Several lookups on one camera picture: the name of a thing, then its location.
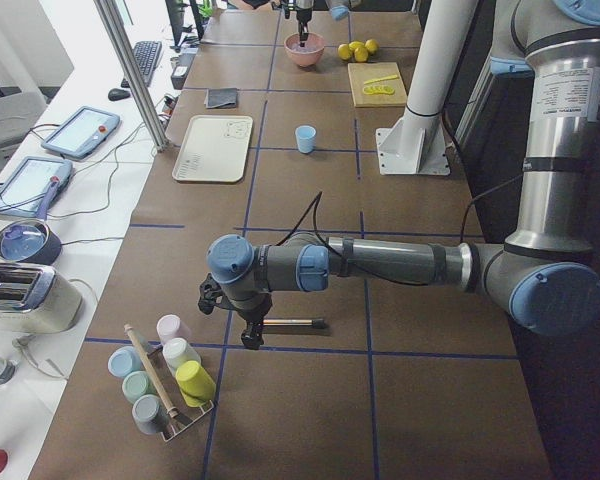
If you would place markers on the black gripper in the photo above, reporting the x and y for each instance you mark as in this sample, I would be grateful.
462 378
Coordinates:
303 12
252 314

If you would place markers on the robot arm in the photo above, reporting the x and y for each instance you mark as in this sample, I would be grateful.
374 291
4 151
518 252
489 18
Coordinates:
338 9
540 274

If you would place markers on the pink upturned cup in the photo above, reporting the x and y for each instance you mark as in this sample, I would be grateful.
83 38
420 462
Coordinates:
170 326

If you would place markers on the white upturned cup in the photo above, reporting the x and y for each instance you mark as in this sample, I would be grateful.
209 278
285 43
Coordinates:
178 351

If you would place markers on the yellow upturned cup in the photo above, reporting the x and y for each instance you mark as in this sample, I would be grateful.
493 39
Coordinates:
196 386

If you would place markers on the light blue paper cup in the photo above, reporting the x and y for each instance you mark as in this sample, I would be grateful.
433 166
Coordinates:
305 136

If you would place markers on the blue upturned cup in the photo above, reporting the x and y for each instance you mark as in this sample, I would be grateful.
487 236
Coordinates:
124 361

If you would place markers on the green upturned cup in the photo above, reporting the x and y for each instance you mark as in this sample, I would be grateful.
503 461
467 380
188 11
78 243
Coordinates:
137 384

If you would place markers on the grey upturned cup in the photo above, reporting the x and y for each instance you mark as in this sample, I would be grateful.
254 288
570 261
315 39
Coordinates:
150 415

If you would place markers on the pink bowl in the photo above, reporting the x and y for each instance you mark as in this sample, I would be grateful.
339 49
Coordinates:
304 54

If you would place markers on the whole yellow lemon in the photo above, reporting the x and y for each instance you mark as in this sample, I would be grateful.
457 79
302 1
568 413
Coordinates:
344 51
355 44
361 54
371 46

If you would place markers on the steel muddler rod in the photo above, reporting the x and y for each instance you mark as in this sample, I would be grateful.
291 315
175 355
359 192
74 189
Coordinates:
314 323

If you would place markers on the wooden cutting board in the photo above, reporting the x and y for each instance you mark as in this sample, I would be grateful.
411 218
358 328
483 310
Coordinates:
395 96

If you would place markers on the yellow plastic knife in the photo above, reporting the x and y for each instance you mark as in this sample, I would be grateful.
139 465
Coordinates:
381 79

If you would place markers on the grey folded cloth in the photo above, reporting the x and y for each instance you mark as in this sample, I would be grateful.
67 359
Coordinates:
221 98

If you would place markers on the wooden stick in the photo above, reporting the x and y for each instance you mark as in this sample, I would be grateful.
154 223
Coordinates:
149 368

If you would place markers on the white bear tray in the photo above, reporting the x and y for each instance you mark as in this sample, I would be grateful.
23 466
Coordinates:
214 149

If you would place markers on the black keyboard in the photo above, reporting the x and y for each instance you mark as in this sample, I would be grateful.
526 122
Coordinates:
147 55

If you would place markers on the black computer mouse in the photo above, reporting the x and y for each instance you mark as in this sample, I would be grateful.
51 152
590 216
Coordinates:
117 94

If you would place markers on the cream toaster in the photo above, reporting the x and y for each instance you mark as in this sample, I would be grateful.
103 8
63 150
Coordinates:
36 299

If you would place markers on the blue saucepan with lid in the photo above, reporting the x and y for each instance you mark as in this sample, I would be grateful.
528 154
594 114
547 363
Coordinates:
32 240

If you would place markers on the teach pendant tablet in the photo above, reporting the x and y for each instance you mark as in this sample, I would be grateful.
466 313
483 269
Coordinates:
82 132
22 193

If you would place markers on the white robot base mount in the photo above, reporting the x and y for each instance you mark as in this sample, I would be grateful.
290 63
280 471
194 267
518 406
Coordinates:
415 144

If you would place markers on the aluminium frame post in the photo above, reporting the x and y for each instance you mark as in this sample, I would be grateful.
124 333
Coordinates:
114 26

